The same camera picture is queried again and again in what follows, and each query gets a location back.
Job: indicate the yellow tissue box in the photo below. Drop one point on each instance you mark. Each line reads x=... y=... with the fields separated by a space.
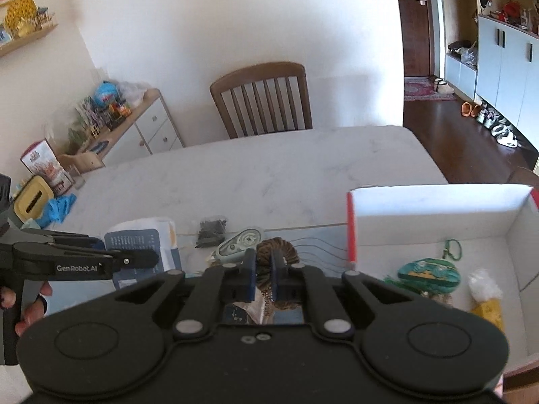
x=33 y=200

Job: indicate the grey plastic bag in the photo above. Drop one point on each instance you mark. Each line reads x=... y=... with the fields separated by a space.
x=468 y=54

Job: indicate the white and wood cabinet wall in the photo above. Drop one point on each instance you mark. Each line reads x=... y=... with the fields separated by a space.
x=505 y=71

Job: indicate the green embroidered pouch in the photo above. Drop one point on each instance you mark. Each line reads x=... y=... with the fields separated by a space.
x=429 y=275

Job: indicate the blue globe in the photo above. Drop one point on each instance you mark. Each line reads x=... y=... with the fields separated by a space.
x=105 y=92

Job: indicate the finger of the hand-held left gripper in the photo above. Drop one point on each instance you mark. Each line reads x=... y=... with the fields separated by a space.
x=139 y=257
x=75 y=240

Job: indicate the clear plastic bag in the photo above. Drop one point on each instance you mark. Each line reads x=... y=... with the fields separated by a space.
x=132 y=92

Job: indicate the small model house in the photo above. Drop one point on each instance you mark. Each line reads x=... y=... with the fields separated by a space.
x=45 y=17

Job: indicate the yellow flower decoration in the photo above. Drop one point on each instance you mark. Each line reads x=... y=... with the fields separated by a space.
x=21 y=14

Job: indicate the patterned red rug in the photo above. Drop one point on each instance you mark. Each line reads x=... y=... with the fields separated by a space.
x=421 y=90

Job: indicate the white plastic wrap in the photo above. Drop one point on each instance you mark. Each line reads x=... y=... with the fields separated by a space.
x=484 y=285

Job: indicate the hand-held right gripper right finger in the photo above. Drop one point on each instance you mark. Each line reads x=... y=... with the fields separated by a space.
x=276 y=278

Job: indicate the row of sneakers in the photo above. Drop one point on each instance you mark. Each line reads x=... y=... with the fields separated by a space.
x=499 y=128

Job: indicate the clear bag of black beads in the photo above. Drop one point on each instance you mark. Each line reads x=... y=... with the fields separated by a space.
x=210 y=230

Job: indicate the colourful building block model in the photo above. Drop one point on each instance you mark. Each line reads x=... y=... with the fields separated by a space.
x=107 y=115

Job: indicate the person's left hand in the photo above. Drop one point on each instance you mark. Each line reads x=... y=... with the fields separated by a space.
x=33 y=311

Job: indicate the correction tape dispenser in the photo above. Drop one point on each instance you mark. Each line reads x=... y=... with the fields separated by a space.
x=236 y=249

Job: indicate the red toy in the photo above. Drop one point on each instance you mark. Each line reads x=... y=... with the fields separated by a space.
x=512 y=9

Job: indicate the dark brown door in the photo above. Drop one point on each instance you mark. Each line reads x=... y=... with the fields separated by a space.
x=414 y=38

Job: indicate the dark brown chair back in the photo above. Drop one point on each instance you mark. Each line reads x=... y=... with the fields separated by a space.
x=524 y=175

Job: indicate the wooden wall shelf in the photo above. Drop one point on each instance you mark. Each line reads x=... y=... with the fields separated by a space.
x=25 y=42

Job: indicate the dark folded clothes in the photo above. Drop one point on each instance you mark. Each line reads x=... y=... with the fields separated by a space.
x=459 y=46

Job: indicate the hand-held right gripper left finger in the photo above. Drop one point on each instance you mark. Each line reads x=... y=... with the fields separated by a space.
x=250 y=278

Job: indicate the brown wooden chair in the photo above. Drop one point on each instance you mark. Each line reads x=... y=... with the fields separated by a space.
x=257 y=75

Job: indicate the silver snack packet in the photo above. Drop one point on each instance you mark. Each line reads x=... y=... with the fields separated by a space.
x=252 y=313

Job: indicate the green carabiner clip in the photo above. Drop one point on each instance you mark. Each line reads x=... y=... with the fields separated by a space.
x=452 y=249

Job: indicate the white and wood sideboard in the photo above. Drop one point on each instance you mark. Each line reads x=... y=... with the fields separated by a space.
x=139 y=134

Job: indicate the white tissue packet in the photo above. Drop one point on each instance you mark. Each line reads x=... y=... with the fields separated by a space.
x=139 y=240

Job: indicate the orange slippers pair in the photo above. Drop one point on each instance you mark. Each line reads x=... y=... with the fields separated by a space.
x=469 y=110

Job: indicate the blue rubber gloves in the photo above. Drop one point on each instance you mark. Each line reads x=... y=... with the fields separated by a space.
x=59 y=210

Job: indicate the white slippers pair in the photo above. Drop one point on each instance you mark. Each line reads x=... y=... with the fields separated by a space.
x=444 y=86

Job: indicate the printed blue table mat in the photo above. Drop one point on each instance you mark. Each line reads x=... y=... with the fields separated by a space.
x=320 y=256

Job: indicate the red printed box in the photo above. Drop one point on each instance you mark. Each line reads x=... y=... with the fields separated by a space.
x=44 y=168

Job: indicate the red cardboard shoe box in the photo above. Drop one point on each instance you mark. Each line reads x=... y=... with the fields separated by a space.
x=421 y=219

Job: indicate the light wooden stand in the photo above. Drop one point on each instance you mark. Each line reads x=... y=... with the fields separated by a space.
x=82 y=162

